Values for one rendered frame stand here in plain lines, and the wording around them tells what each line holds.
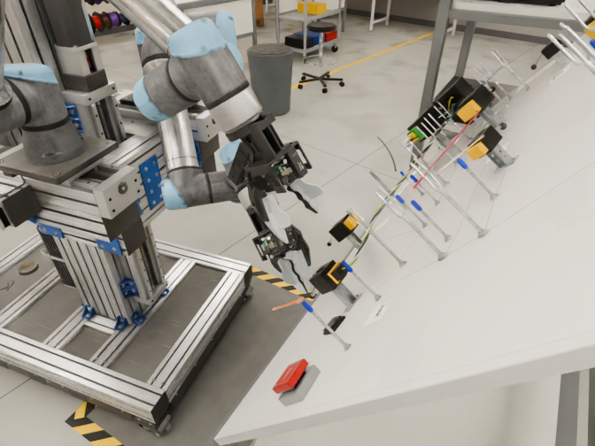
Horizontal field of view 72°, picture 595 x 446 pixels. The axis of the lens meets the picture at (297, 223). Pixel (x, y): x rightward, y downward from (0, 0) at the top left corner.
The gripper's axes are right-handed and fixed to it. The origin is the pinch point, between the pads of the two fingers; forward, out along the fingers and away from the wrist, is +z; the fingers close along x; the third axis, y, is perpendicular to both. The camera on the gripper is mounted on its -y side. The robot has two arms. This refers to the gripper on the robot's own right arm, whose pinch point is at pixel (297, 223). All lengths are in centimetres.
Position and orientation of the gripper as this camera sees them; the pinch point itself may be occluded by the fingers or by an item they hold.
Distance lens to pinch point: 73.5
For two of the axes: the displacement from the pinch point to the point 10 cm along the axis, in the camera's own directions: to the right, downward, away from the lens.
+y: 6.3, 0.0, -7.8
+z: 4.8, 7.9, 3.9
